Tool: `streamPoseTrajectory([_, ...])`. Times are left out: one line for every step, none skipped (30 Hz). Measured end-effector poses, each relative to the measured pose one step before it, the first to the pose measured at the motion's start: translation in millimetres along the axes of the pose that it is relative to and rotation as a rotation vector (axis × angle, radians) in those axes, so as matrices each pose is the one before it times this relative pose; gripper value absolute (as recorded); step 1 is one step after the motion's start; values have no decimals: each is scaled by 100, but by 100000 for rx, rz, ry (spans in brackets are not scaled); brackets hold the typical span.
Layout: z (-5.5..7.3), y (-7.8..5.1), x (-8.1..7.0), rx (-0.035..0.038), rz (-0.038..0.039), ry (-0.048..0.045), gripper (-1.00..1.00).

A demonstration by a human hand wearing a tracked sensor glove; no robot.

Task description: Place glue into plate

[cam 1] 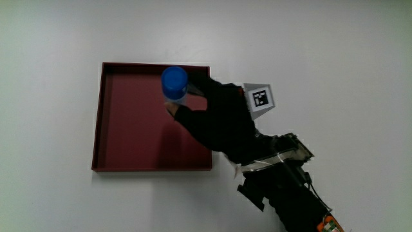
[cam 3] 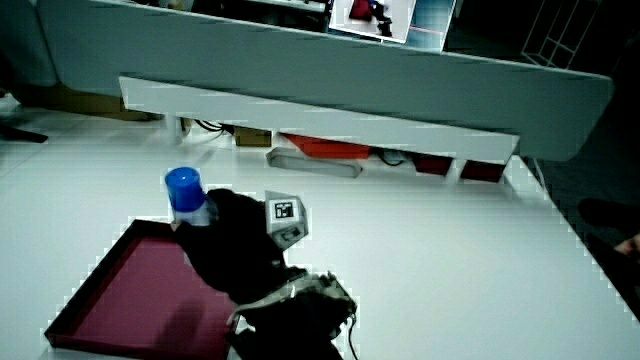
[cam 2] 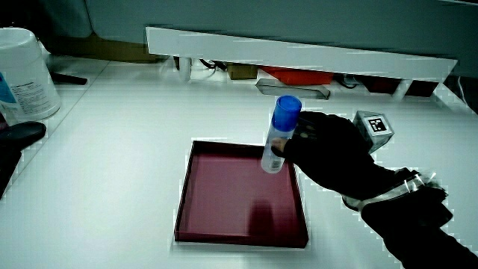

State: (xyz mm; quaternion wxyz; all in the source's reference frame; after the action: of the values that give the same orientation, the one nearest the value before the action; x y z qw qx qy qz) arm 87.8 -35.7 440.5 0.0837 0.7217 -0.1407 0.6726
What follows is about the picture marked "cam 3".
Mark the person's right hand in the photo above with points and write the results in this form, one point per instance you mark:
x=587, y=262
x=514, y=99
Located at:
x=235, y=250

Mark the blue-capped glue bottle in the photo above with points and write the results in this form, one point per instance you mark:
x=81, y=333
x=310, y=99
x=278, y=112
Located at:
x=184, y=190

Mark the maroon square plate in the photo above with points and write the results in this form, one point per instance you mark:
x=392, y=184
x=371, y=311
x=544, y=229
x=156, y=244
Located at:
x=135, y=295

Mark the person's right forearm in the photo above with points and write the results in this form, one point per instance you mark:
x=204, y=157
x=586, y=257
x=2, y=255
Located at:
x=300, y=320

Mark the small cardboard box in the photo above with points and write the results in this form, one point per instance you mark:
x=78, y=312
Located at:
x=252, y=136

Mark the white desk shelf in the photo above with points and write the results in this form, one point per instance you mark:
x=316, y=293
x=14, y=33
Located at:
x=320, y=122

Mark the grey desk partition panel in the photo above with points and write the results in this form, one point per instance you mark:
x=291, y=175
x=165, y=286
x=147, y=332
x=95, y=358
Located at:
x=310, y=75

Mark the large cardboard box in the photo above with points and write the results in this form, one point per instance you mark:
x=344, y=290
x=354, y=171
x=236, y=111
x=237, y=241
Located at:
x=85, y=102

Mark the dark red box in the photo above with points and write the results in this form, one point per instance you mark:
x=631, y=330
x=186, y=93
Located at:
x=432, y=164
x=482, y=171

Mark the computer monitor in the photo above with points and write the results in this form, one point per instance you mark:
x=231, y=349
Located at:
x=380, y=17

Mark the grey chair back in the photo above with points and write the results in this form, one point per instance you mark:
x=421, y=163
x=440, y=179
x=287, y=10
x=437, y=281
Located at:
x=22, y=45

